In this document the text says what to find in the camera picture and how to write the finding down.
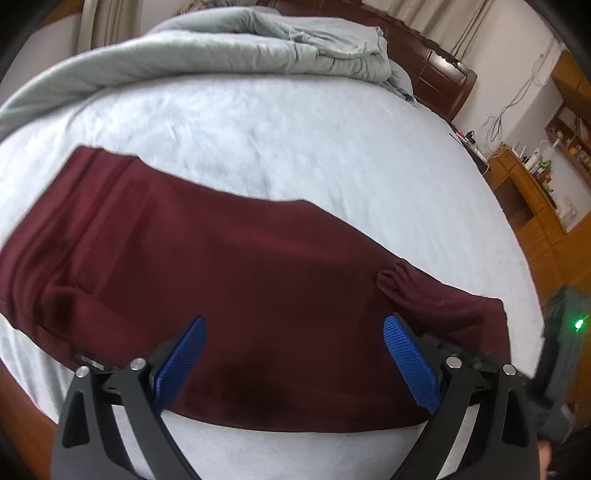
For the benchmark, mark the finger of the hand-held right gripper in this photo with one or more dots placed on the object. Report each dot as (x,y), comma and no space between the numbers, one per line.
(480,357)

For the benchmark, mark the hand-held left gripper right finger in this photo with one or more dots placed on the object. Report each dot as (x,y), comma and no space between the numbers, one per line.
(413,367)

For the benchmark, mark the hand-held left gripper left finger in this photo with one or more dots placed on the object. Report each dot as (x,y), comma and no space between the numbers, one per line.
(180,364)

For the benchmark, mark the maroon pants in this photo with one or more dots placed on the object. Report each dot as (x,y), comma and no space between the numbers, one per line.
(231,277)

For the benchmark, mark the wooden desk cabinet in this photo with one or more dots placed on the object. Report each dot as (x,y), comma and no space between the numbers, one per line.
(540,230)

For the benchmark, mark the cluster of small bottles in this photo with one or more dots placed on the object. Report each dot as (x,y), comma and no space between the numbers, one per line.
(538,168)

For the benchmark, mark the power strip with plugs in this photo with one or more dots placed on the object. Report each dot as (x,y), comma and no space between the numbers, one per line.
(471,139)

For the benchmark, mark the bed with light blue sheet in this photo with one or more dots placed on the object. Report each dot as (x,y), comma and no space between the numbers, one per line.
(323,152)

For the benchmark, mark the dark wooden headboard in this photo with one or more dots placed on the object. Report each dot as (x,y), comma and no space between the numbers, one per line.
(434,69)

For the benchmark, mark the grey quilt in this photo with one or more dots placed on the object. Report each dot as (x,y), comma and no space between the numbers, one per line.
(184,50)

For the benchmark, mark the beige curtain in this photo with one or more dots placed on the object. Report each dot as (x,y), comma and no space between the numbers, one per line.
(99,23)

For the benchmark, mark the wooden wall shelf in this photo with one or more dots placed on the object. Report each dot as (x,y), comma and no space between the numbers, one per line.
(570,138)

